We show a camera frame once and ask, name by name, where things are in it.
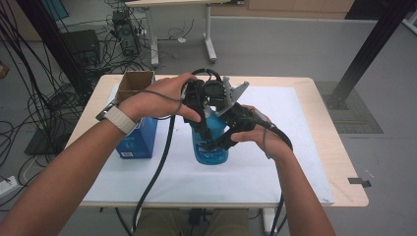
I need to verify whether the person's left leg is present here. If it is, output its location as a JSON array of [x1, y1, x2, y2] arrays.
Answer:
[[134, 207, 183, 236]]

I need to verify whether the wristwatch with beige strap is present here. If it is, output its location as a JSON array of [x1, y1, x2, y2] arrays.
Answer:
[[95, 99, 139, 136]]

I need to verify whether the white power strip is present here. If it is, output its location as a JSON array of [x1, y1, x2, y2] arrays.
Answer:
[[0, 176, 19, 198]]

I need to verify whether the black device under table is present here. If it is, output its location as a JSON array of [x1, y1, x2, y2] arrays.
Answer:
[[186, 207, 209, 227]]

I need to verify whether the tangle of black floor cables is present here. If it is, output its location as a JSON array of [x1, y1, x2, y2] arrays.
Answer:
[[0, 0, 146, 212]]

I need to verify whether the blue bottle with white cap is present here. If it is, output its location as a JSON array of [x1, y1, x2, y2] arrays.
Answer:
[[191, 109, 230, 166]]

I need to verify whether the black tape strip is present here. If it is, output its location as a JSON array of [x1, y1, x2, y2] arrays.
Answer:
[[348, 177, 373, 189]]

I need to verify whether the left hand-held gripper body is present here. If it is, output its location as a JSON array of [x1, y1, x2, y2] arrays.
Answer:
[[182, 77, 234, 116]]

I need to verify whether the black computer tower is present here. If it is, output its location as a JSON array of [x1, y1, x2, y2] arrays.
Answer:
[[112, 9, 141, 57]]

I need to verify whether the orange box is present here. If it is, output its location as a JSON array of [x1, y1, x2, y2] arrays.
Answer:
[[0, 60, 10, 80]]

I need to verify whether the black metal stand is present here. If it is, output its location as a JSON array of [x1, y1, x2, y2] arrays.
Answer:
[[323, 0, 417, 111], [14, 0, 94, 97]]

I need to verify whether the dark floor mat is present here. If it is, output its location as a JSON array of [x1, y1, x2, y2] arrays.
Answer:
[[314, 81, 385, 135]]

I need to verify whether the white desk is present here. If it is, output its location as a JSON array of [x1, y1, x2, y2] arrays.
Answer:
[[124, 0, 245, 68]]

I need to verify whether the white object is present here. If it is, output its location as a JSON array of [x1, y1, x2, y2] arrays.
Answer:
[[402, 13, 417, 35]]

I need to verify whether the person's right leg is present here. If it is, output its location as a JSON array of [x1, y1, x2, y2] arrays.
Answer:
[[205, 207, 249, 236]]

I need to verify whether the black box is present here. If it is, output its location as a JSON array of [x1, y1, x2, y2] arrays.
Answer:
[[60, 29, 101, 67]]

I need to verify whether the white table leg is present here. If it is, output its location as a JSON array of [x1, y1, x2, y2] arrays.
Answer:
[[262, 207, 278, 234], [131, 206, 143, 230]]

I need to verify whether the black floor plate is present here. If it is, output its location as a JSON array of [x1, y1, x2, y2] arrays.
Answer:
[[24, 124, 72, 156]]

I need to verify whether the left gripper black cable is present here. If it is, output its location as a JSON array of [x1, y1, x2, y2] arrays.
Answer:
[[131, 67, 222, 234]]

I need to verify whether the white paper sheet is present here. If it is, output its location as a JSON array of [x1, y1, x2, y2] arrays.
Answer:
[[82, 84, 335, 206]]

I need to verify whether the person's left hand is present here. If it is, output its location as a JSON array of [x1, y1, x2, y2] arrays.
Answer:
[[117, 72, 202, 123]]

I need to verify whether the person's leg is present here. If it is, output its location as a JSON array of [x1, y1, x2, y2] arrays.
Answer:
[[205, 207, 249, 236], [134, 207, 183, 236]]

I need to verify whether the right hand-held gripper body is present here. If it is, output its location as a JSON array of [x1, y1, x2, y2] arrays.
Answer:
[[217, 82, 259, 132]]

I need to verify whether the blue cardboard box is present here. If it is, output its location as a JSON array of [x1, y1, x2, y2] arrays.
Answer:
[[115, 70, 159, 159]]

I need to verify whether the teal panel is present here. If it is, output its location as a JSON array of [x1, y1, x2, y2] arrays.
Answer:
[[40, 0, 70, 22]]

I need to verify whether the person's right hand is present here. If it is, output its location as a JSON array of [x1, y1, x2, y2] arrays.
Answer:
[[230, 105, 293, 161]]

